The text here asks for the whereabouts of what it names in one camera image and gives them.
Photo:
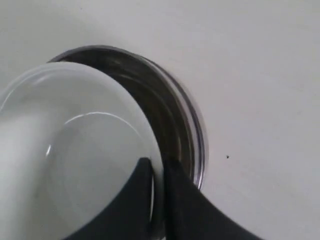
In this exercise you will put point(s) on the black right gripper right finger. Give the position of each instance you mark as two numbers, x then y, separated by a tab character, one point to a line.
189	215

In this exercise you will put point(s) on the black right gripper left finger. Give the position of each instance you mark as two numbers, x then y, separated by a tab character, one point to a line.
127	217

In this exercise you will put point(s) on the white ceramic bowl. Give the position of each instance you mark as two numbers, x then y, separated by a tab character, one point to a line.
34	111

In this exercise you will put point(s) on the patterned stainless steel bowl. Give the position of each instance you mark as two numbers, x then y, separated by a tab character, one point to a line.
170	112

